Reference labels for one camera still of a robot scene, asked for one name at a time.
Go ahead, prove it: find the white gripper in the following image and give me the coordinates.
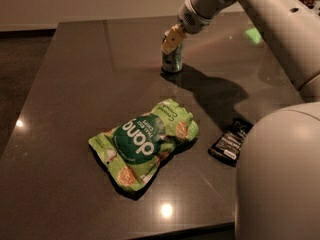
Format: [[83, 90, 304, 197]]
[[161, 0, 235, 55]]

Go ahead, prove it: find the green 7up soda can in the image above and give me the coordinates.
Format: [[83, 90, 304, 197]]
[[161, 31, 183, 73]]

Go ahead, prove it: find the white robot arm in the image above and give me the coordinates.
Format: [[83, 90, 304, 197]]
[[162, 0, 320, 240]]

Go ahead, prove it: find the green rice chip bag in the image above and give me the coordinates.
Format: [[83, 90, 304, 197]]
[[88, 99, 199, 193]]

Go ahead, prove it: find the black snack bar wrapper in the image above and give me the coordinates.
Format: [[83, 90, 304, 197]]
[[208, 118, 253, 167]]

